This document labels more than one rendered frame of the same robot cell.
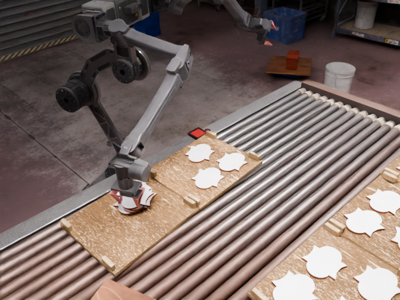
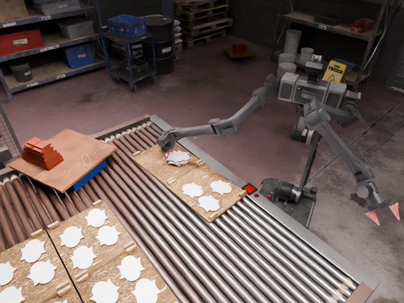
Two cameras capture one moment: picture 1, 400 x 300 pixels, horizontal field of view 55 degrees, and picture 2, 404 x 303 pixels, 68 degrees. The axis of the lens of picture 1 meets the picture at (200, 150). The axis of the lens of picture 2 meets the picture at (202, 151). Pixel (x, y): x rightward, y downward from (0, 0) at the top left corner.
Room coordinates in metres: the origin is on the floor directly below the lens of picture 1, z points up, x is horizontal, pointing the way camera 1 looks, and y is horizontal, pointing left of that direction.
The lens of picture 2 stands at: (1.32, -1.41, 2.37)
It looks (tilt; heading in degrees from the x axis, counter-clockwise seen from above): 39 degrees down; 90
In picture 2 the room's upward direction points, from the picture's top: 1 degrees clockwise
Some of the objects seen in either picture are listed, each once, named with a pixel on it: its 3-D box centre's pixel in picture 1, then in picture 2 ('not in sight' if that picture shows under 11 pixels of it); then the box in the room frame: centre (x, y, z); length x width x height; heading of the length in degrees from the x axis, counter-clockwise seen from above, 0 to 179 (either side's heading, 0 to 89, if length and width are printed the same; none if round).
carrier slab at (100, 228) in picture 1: (130, 216); (167, 160); (1.06, 0.28, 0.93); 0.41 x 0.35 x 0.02; 135
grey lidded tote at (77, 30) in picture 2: not in sight; (76, 27); (-0.91, 4.02, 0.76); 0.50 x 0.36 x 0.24; 49
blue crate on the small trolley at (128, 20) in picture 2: not in sight; (127, 26); (0.12, 3.48, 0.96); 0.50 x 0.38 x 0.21; 148
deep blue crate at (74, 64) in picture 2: not in sight; (77, 53); (-1.00, 4.01, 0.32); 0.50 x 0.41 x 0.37; 40
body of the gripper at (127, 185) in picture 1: (125, 181); (168, 142); (1.08, 0.28, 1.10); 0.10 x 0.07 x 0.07; 70
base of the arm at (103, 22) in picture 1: (106, 28); (269, 90); (1.75, 0.40, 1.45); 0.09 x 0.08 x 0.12; 153
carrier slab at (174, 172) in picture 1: (203, 167); (206, 190); (1.35, -0.01, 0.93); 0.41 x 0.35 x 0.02; 134
